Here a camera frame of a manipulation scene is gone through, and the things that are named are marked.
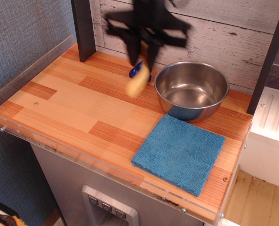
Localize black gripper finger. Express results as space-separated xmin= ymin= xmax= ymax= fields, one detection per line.
xmin=125 ymin=38 xmax=141 ymax=66
xmin=143 ymin=41 xmax=162 ymax=72

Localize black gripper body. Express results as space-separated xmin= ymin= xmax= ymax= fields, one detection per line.
xmin=105 ymin=0 xmax=191 ymax=48

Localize yellow scrubber brush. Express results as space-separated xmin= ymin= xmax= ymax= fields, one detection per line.
xmin=126 ymin=41 xmax=150 ymax=98

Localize blue folded cloth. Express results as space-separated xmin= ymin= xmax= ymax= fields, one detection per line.
xmin=131 ymin=114 xmax=225 ymax=197

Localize blue toy grapes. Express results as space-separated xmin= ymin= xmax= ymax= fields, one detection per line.
xmin=129 ymin=61 xmax=152 ymax=82

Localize stainless steel bowl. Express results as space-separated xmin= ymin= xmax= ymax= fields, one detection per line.
xmin=154 ymin=61 xmax=230 ymax=122

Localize grey toy fridge cabinet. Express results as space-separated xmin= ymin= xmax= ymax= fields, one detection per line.
xmin=31 ymin=145 xmax=203 ymax=226

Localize white toy sink unit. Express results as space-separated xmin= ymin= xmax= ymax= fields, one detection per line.
xmin=239 ymin=35 xmax=279 ymax=191

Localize silver dispenser panel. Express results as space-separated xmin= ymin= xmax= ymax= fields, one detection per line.
xmin=82 ymin=185 xmax=139 ymax=226

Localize yellow object bottom left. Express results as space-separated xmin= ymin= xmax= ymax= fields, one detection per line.
xmin=1 ymin=216 xmax=25 ymax=226

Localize dark left post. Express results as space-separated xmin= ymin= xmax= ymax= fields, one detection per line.
xmin=71 ymin=0 xmax=96 ymax=62

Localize dark post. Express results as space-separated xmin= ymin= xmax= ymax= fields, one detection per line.
xmin=71 ymin=0 xmax=96 ymax=62
xmin=247 ymin=21 xmax=279 ymax=115

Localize dark right post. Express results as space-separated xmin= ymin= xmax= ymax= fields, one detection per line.
xmin=247 ymin=21 xmax=279 ymax=115

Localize clear acrylic guard rail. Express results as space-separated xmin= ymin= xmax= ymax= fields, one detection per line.
xmin=0 ymin=111 xmax=224 ymax=222

